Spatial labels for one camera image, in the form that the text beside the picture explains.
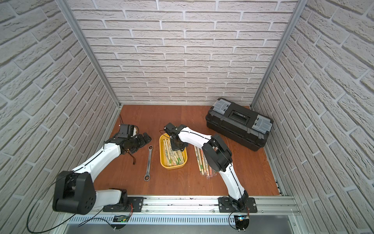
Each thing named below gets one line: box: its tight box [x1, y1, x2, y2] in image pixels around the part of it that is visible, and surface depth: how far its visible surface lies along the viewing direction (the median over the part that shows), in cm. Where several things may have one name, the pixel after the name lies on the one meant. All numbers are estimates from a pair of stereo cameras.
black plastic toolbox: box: [205, 97, 274, 152], surface depth 91 cm
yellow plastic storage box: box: [159, 132, 188, 170], surface depth 91 cm
